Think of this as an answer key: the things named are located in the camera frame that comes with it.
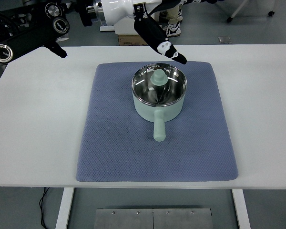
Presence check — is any white pedestal cabinet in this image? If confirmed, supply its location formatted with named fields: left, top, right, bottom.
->
left=100, top=17, right=150, bottom=36

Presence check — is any grey floor socket cover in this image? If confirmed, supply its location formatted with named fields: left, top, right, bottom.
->
left=218, top=36, right=232, bottom=44

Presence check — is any cardboard box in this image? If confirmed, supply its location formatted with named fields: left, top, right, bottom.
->
left=118, top=35, right=147, bottom=46

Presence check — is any white table leg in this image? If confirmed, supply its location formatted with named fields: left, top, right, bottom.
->
left=232, top=189, right=251, bottom=229
left=55, top=187, right=75, bottom=229

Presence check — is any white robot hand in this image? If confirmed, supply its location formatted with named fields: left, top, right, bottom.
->
left=95, top=0, right=187, bottom=64

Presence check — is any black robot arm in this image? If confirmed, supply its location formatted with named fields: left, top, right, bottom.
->
left=0, top=0, right=187, bottom=65

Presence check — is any person in beige trousers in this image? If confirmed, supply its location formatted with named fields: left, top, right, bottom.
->
left=159, top=5, right=183, bottom=37

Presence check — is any right white table leg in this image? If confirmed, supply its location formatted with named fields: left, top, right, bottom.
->
left=232, top=189, right=251, bottom=229

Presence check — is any left white table leg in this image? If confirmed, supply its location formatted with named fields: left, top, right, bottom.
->
left=55, top=187, right=75, bottom=229

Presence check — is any blue textured mat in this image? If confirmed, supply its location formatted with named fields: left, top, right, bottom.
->
left=76, top=62, right=238, bottom=182

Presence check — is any metal floor plate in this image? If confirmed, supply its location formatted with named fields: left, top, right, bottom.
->
left=94, top=208, right=213, bottom=229

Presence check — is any green pot with handle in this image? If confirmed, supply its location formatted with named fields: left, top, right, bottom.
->
left=131, top=62, right=188, bottom=142

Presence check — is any black floor cable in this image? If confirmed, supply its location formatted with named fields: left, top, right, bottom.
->
left=39, top=187, right=51, bottom=229

